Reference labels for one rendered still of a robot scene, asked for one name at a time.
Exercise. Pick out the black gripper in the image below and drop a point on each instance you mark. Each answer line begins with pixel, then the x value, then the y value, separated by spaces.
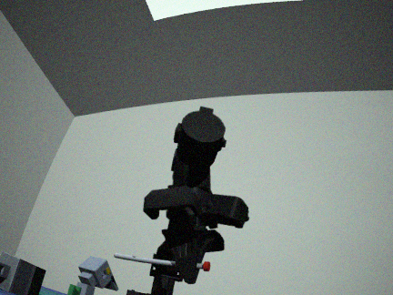
pixel 189 238

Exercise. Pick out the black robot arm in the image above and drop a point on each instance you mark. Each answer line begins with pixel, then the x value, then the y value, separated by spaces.
pixel 199 137

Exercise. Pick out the pin with red cap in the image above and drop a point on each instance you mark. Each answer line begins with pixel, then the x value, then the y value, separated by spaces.
pixel 205 266

